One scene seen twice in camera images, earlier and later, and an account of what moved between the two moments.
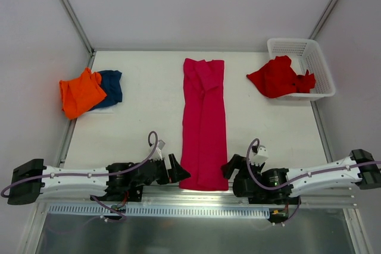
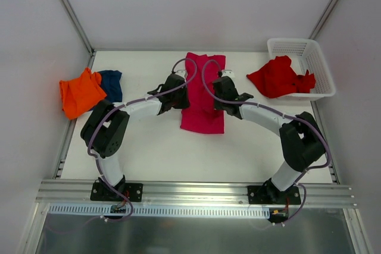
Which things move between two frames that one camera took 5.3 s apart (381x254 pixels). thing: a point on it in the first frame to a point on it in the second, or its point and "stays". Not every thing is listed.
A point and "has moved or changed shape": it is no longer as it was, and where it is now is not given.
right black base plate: [280, 200] stays
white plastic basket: [306, 55] stays
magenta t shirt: [204, 138] has moved or changed shape
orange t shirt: [77, 95] stays
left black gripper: [171, 169] to [181, 98]
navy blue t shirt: [111, 84] stays
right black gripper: [238, 168] to [221, 101]
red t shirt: [277, 78] stays
